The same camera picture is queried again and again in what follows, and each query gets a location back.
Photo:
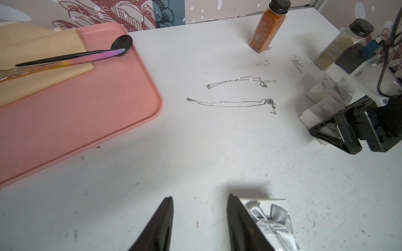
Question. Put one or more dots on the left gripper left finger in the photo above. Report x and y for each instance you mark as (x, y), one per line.
(156, 236)

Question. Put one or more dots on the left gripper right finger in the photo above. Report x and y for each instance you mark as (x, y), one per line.
(244, 235)

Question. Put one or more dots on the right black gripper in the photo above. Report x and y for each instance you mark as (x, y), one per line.
(379, 127)

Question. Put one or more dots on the pale spice jar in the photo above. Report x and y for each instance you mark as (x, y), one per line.
(358, 30)

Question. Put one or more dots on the orange spice jar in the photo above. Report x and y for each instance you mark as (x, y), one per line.
(269, 24)

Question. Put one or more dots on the pink tray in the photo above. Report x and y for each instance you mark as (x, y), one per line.
(62, 121)

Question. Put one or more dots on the iridescent black spoon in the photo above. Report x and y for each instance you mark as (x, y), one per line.
(119, 47)

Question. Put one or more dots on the beige cloth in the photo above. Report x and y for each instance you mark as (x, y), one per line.
(23, 43)

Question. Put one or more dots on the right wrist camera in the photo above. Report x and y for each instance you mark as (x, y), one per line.
(362, 68)

